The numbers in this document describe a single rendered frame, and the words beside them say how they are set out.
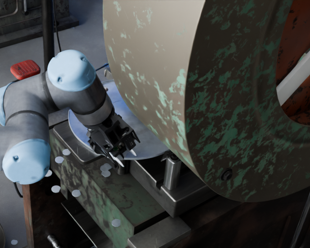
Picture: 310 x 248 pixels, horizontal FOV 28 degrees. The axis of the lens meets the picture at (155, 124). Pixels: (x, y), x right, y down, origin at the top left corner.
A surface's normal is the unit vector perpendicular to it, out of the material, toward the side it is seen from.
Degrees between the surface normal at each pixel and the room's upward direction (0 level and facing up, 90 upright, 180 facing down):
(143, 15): 86
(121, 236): 90
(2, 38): 0
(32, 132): 15
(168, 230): 0
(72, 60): 25
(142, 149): 0
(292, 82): 90
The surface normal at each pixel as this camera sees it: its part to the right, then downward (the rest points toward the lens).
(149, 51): -0.80, 0.37
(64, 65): -0.25, -0.51
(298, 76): 0.60, 0.57
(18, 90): -0.22, -0.70
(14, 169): 0.16, 0.67
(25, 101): 0.11, -0.75
